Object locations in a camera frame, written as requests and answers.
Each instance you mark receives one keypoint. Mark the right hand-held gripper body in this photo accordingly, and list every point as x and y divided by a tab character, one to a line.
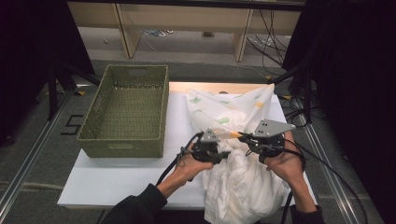
271	144

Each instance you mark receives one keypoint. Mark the white cloth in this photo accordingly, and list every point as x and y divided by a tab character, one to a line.
243	186

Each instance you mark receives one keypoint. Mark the green woven basket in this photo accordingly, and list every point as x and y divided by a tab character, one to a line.
130	115

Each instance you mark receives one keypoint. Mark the person's left hand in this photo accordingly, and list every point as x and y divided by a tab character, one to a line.
190	166

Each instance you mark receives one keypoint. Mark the black metal stand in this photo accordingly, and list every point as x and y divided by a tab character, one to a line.
51	93
307	93

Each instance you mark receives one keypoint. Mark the leaf-print mesh laundry bag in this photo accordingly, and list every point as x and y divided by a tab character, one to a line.
211	105

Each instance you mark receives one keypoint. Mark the small tan box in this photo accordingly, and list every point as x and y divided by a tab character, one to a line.
208	34

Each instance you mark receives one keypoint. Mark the light wooden shelf unit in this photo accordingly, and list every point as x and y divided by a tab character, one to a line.
186	15

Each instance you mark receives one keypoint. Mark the black curtain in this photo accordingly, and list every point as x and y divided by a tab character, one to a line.
351	77
28	46

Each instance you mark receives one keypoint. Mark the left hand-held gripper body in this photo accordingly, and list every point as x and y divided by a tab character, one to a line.
205	152

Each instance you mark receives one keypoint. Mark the person's right hand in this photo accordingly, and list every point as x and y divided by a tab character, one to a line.
289	165

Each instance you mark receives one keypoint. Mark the metal floor rail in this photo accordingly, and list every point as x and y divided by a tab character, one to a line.
330	174
31	155

